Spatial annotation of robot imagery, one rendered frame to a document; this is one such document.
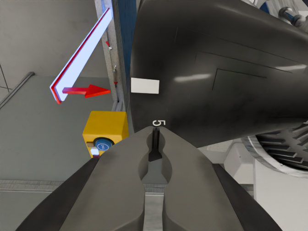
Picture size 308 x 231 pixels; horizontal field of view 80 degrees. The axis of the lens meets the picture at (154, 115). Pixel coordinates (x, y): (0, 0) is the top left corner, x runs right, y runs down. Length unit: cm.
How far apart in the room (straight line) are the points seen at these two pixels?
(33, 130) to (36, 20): 77
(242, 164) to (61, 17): 141
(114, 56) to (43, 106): 97
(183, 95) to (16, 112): 137
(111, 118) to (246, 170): 59
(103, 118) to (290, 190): 48
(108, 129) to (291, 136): 39
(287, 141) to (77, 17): 140
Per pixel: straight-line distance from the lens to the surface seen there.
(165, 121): 24
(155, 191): 92
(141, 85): 22
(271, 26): 23
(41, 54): 177
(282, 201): 55
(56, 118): 134
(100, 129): 49
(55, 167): 109
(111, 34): 55
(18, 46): 184
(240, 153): 85
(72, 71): 28
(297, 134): 41
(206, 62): 21
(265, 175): 52
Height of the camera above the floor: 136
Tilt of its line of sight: 46 degrees down
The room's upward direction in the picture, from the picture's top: 178 degrees counter-clockwise
